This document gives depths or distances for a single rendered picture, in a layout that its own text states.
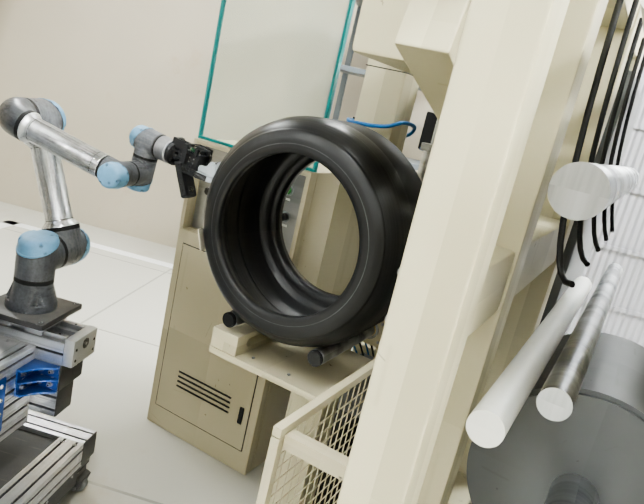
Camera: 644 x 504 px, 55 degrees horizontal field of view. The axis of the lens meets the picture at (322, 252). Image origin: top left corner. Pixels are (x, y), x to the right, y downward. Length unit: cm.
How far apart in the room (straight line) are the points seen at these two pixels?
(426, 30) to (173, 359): 200
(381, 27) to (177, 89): 420
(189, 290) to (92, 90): 331
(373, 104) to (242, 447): 148
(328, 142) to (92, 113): 430
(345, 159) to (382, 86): 46
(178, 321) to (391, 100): 135
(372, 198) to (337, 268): 55
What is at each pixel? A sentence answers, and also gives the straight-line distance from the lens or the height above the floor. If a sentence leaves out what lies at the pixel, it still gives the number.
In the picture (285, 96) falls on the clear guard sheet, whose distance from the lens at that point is 233.
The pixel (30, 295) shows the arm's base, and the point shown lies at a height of 78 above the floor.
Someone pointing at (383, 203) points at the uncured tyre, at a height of 134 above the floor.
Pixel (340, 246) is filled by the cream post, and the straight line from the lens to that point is 193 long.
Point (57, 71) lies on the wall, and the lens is 581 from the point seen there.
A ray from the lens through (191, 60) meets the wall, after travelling 530.
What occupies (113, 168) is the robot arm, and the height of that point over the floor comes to 122.
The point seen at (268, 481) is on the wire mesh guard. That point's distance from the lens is 114.
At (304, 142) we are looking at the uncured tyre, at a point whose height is 143.
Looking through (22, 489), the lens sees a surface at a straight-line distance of 218.
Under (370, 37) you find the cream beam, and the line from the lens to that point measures 122.
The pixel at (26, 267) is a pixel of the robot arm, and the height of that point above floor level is 86.
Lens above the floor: 155
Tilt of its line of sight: 14 degrees down
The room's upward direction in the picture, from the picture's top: 13 degrees clockwise
